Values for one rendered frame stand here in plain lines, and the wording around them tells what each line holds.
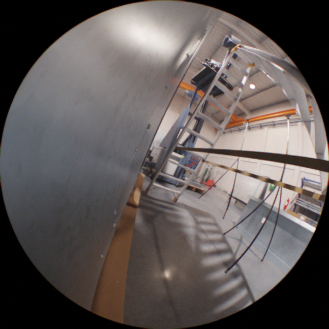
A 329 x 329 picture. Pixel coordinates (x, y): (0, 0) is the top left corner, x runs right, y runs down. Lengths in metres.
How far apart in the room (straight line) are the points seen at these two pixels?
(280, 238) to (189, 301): 1.40
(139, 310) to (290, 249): 1.68
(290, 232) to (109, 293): 1.82
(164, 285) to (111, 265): 0.35
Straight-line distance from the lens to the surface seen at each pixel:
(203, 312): 0.82
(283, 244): 1.85
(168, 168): 2.96
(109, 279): 0.51
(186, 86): 9.62
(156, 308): 0.70
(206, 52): 8.71
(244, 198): 4.89
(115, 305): 0.49
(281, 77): 0.96
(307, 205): 5.57
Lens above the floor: 0.65
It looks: 4 degrees down
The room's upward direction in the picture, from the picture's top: 23 degrees clockwise
